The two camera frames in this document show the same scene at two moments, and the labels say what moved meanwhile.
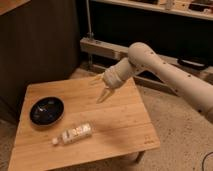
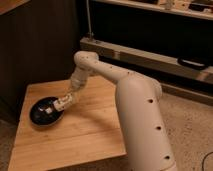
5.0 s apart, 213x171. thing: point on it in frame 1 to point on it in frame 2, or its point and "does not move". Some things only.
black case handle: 192,63 does not move
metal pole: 90,33 does not move
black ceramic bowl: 46,111 does not move
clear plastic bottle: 74,133 to 60,104
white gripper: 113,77 to 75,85
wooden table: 62,124 does not move
